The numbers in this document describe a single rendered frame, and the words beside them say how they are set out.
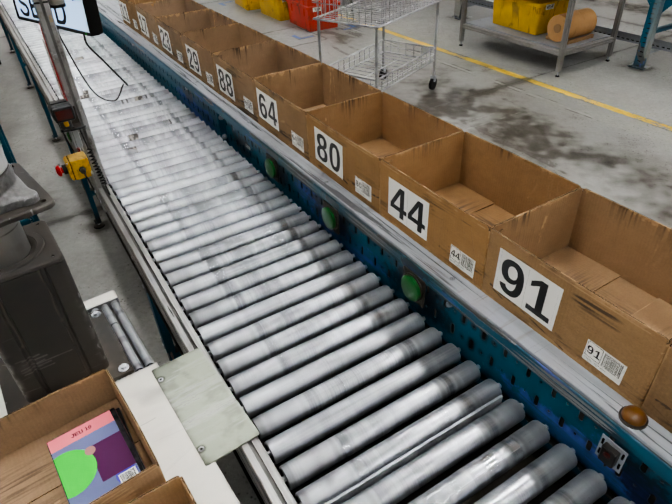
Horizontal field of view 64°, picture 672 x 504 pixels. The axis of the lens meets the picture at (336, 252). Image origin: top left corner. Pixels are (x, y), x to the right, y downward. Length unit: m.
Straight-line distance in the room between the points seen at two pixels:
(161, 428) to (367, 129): 1.15
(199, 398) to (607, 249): 0.97
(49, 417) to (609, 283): 1.23
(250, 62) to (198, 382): 1.56
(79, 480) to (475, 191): 1.19
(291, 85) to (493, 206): 0.95
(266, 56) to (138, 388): 1.62
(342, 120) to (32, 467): 1.25
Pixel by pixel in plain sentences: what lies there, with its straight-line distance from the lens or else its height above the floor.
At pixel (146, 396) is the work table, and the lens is 1.29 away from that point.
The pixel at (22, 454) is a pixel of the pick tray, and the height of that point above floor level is 0.76.
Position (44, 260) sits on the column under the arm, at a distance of 1.19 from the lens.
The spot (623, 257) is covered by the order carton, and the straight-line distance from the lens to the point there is 1.37.
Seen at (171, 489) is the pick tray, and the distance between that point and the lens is 1.05.
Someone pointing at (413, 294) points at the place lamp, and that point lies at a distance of 1.35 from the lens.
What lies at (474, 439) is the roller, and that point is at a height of 0.74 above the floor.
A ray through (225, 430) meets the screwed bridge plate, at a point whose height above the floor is 0.75.
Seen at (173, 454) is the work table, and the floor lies 0.75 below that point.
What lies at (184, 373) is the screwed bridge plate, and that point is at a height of 0.75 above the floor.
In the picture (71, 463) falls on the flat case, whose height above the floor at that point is 0.78.
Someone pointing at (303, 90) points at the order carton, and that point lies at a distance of 2.16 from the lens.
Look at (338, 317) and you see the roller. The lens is 1.38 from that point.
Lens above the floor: 1.69
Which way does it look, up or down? 36 degrees down
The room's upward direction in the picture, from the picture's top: 3 degrees counter-clockwise
